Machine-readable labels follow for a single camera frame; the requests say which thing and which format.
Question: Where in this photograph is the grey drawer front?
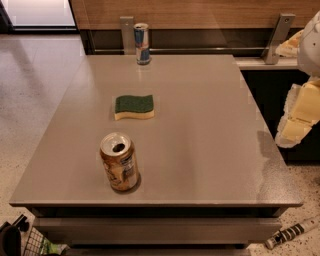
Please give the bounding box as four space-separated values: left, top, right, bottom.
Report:
34 218 281 245

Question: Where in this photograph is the orange soda can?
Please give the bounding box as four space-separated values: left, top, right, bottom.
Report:
100 132 140 192

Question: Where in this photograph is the black object on floor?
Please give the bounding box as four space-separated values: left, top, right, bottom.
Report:
0 214 29 256

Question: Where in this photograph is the green yellow sponge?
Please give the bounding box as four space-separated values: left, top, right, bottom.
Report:
114 95 155 120

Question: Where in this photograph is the right metal bracket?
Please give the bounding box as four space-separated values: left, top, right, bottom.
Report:
261 13 296 65

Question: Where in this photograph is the wire basket with green item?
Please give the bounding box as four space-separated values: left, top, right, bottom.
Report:
22 228 70 256

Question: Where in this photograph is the metal bracket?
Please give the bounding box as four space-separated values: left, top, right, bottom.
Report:
261 13 296 65
120 16 135 55

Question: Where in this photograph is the black white striped tool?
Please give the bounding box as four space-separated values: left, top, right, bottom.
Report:
265 217 319 250

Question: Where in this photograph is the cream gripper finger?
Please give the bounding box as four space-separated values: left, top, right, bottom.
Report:
275 77 320 148
275 30 303 57

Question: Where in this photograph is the redbull can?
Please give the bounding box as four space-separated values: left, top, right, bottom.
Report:
134 23 151 65

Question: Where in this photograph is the left metal bracket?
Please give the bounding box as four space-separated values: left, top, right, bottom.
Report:
120 16 135 55

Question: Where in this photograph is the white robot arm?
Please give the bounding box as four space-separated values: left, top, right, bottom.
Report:
275 11 320 148

